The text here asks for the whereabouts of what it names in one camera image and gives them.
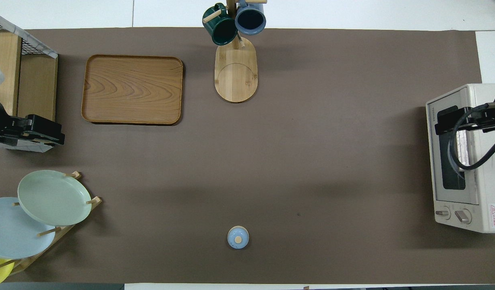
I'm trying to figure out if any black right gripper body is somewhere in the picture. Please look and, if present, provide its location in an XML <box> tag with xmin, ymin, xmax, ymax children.
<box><xmin>435</xmin><ymin>106</ymin><xmax>495</xmax><ymax>130</ymax></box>

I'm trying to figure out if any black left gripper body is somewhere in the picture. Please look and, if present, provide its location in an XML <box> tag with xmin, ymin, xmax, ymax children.
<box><xmin>0</xmin><ymin>114</ymin><xmax>64</xmax><ymax>145</ymax></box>

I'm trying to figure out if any beige toaster oven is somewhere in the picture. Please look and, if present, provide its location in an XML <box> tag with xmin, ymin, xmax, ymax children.
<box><xmin>426</xmin><ymin>83</ymin><xmax>495</xmax><ymax>234</ymax></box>

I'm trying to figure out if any pale green plate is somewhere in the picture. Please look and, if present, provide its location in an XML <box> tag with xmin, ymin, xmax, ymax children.
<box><xmin>17</xmin><ymin>170</ymin><xmax>92</xmax><ymax>226</ymax></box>

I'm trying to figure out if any rectangular wooden tray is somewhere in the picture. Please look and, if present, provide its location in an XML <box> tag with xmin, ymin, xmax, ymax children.
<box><xmin>81</xmin><ymin>54</ymin><xmax>184</xmax><ymax>125</ymax></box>

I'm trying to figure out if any marble pattern cloth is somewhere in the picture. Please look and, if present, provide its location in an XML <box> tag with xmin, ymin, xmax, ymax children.
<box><xmin>0</xmin><ymin>10</ymin><xmax>58</xmax><ymax>59</ymax></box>

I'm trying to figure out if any wooden dish rack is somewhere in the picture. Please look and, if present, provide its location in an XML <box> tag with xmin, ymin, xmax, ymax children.
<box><xmin>0</xmin><ymin>171</ymin><xmax>103</xmax><ymax>276</ymax></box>

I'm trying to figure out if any light blue racked plate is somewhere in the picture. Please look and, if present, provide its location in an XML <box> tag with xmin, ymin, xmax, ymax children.
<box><xmin>0</xmin><ymin>197</ymin><xmax>56</xmax><ymax>259</ymax></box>

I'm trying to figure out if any brown table mat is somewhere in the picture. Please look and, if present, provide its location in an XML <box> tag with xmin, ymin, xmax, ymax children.
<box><xmin>0</xmin><ymin>27</ymin><xmax>495</xmax><ymax>284</ymax></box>

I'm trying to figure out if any wooden mug tree stand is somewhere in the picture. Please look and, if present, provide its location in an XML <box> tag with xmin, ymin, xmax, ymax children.
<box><xmin>202</xmin><ymin>0</ymin><xmax>268</xmax><ymax>103</ymax></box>

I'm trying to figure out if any dark green mug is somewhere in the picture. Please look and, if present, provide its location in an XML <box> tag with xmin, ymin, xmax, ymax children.
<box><xmin>202</xmin><ymin>3</ymin><xmax>238</xmax><ymax>46</ymax></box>

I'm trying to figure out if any blue mug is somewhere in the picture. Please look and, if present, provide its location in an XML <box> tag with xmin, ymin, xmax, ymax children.
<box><xmin>234</xmin><ymin>0</ymin><xmax>267</xmax><ymax>35</ymax></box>

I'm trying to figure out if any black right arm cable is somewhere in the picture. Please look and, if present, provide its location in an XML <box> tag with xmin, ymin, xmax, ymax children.
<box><xmin>449</xmin><ymin>107</ymin><xmax>495</xmax><ymax>172</ymax></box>

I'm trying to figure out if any wooden wire shelf basket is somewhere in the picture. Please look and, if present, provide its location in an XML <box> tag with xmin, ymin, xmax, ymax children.
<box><xmin>0</xmin><ymin>10</ymin><xmax>58</xmax><ymax>153</ymax></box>

